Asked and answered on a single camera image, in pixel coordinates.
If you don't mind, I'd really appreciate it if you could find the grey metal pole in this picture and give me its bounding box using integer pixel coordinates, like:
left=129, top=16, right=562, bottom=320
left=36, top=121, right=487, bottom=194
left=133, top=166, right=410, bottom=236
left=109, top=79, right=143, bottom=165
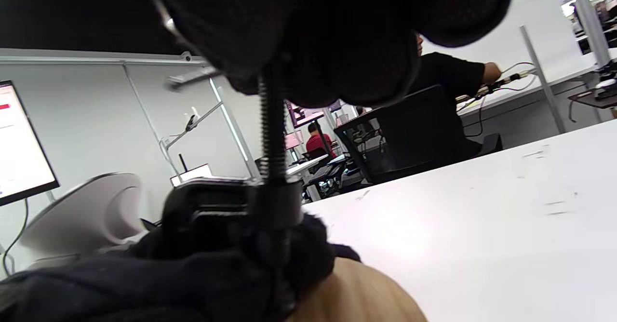
left=564, top=0, right=612, bottom=67

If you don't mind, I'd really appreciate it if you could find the grey and white controller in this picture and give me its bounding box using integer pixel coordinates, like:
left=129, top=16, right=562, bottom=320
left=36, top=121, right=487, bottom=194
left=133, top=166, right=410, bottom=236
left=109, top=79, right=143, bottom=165
left=19, top=173, right=145, bottom=265

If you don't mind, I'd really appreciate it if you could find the person's right hand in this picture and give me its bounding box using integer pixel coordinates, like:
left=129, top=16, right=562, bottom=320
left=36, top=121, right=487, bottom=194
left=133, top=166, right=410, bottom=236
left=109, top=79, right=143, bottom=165
left=130, top=0, right=514, bottom=109

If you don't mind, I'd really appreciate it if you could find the brown side table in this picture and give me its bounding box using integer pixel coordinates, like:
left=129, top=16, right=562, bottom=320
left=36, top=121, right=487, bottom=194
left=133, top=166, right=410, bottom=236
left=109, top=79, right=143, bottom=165
left=569, top=88, right=617, bottom=120

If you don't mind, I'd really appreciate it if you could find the round wooden disc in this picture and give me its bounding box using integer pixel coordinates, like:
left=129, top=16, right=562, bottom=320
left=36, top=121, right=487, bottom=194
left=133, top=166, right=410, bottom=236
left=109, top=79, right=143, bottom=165
left=287, top=257, right=429, bottom=322

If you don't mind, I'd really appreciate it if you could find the pink lit monitor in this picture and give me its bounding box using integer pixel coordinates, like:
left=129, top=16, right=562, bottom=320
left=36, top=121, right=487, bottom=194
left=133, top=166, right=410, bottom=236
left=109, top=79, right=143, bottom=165
left=284, top=100, right=326, bottom=130

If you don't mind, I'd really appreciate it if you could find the lit computer monitor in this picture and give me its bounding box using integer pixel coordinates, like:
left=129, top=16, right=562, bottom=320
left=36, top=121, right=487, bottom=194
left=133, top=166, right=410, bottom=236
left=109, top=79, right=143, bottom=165
left=0, top=80, right=61, bottom=207

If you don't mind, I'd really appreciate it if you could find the person's left hand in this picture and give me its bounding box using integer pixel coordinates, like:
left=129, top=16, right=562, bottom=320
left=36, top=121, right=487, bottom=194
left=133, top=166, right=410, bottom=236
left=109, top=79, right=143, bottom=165
left=0, top=214, right=362, bottom=322

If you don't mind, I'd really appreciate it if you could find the black mesh office chair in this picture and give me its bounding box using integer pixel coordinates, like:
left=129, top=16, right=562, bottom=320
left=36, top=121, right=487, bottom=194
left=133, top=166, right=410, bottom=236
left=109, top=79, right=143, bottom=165
left=334, top=85, right=503, bottom=185

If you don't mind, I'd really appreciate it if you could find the black metal clamp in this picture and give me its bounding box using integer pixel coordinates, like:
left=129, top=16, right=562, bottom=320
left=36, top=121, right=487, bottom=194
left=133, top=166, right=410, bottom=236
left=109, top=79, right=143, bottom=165
left=161, top=69, right=305, bottom=320

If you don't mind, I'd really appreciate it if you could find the white office desk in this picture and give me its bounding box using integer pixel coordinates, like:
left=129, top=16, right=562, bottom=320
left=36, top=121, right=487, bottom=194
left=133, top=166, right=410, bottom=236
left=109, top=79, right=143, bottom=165
left=456, top=26, right=617, bottom=137

